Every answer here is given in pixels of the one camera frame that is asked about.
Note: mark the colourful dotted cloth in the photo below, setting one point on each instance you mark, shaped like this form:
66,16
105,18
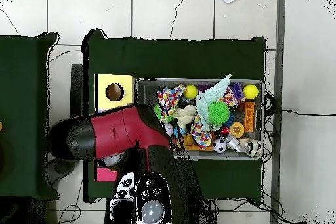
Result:
169,99

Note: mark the large green spiky ball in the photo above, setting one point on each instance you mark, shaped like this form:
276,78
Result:
218,112

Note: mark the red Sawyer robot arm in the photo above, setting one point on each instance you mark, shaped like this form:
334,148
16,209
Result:
118,132

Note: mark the clear mesh bin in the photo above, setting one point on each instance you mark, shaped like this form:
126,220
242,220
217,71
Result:
147,90

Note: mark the wooden box with three holes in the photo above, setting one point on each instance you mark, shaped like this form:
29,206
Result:
126,82

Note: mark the yellow ball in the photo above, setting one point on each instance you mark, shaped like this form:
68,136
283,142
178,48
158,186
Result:
190,91
250,91

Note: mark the brown plush bear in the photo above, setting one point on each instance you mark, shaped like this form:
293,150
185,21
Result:
188,140

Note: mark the dark green tablecloth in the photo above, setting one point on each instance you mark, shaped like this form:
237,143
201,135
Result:
170,58

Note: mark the mint green knitted cloth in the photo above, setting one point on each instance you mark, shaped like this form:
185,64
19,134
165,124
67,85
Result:
216,90

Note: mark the black and white soccer ball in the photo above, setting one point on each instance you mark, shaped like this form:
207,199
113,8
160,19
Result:
219,145

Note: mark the toy burger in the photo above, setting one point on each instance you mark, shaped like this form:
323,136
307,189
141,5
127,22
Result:
236,129

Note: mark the purple toy block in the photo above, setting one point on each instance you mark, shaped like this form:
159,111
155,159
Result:
237,90

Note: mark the silver plastic toy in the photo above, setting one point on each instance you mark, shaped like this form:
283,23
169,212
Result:
233,142

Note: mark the orange plastic grid tray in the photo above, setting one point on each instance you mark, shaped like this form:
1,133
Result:
249,116

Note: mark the green covered side table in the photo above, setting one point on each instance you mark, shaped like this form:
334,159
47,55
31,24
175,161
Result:
21,116

